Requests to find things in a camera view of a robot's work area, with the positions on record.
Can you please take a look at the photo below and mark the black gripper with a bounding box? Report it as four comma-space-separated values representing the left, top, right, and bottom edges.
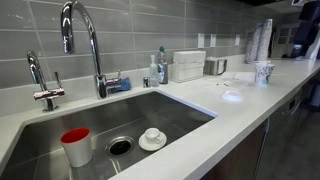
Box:
293, 20, 317, 46

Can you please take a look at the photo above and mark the tall paper cup stack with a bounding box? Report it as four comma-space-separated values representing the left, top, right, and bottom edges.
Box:
245, 23, 264, 64
256, 18, 274, 63

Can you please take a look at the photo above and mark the patterned paper cup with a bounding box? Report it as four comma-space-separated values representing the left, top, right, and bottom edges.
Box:
254, 60, 276, 86

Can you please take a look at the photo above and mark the white cup red inside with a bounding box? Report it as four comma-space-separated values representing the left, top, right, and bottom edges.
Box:
60, 127, 94, 168

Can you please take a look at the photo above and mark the glass door cabinet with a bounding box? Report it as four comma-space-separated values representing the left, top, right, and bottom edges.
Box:
271, 23, 301, 58

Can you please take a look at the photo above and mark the white power outlet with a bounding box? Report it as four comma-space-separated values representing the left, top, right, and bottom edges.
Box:
209, 33, 217, 48

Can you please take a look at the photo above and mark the stainless dishwasher front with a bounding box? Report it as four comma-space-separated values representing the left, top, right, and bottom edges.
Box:
256, 87, 306, 180

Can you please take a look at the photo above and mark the dark cabinet front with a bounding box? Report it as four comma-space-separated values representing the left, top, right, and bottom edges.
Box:
199, 118, 270, 180

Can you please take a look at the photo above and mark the green cap soap bottle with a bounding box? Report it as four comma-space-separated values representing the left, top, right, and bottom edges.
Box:
157, 46, 169, 85

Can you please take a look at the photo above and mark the clear soap dispenser bottle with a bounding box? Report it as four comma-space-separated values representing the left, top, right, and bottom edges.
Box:
148, 54, 160, 88

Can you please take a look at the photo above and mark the small chrome sink button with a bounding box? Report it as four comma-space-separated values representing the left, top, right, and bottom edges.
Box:
142, 76, 151, 89

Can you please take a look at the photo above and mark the small white teacup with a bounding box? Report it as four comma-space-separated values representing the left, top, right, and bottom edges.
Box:
144, 127, 163, 145

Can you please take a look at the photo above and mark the blue sponge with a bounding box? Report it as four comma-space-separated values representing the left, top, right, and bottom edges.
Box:
111, 77, 133, 94

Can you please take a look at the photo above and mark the tall chrome gooseneck faucet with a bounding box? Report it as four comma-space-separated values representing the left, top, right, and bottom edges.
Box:
60, 0, 123, 100

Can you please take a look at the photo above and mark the sink drain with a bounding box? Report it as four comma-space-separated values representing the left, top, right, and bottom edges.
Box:
105, 135, 136, 157

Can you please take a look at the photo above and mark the stainless steel sink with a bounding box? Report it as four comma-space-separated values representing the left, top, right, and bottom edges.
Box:
0, 90, 216, 180

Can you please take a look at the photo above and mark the small chrome tap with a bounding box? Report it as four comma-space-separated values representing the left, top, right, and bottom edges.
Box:
26, 49, 66, 113

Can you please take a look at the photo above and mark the white light switch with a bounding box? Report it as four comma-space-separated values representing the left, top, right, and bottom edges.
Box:
197, 32, 205, 49

